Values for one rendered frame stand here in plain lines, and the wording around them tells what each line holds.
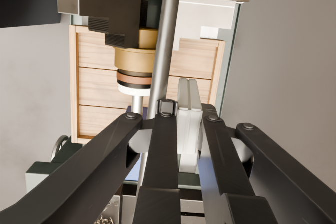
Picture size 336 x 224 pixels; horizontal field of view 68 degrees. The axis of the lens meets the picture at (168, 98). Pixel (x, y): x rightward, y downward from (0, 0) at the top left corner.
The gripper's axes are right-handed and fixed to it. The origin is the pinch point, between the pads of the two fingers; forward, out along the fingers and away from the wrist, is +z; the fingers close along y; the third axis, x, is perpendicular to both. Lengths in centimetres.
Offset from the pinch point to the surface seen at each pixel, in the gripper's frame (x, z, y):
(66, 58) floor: -26, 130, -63
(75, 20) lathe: 0, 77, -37
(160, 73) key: 2.6, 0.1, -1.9
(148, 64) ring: -1.2, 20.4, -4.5
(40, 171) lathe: -37, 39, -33
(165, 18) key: 6.1, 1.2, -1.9
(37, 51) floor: -23, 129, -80
